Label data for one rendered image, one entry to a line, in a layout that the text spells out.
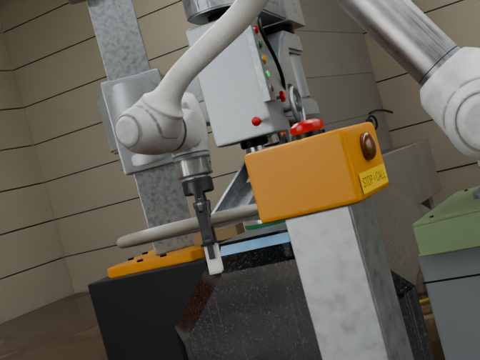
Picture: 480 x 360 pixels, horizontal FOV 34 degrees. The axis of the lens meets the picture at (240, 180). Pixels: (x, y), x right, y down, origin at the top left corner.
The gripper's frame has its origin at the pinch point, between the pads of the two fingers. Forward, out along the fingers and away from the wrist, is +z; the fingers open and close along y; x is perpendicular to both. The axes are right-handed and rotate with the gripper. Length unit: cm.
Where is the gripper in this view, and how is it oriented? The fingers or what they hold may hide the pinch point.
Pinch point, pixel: (213, 259)
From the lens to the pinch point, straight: 189.8
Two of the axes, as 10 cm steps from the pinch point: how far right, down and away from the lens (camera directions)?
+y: 0.5, 0.5, 10.0
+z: 2.2, 9.7, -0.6
